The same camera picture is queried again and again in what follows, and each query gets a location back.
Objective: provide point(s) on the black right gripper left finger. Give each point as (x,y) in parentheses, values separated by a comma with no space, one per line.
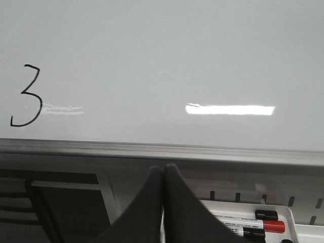
(141,220)

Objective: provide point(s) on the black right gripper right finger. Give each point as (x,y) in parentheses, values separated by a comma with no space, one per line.
(186,219)

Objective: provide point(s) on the white glossy whiteboard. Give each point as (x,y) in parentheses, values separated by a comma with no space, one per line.
(233,80)

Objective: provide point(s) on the black-capped marker in tray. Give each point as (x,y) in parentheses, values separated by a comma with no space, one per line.
(256,214)

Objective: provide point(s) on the dark grey flat panel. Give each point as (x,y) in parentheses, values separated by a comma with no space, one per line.
(68,212)

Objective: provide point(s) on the red-capped marker in tray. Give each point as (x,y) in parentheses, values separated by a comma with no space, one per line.
(267,225)

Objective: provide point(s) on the white plastic marker tray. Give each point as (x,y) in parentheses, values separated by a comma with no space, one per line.
(294,232)

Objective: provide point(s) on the grey fabric black-striped organizer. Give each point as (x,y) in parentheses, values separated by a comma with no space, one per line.
(20,221)

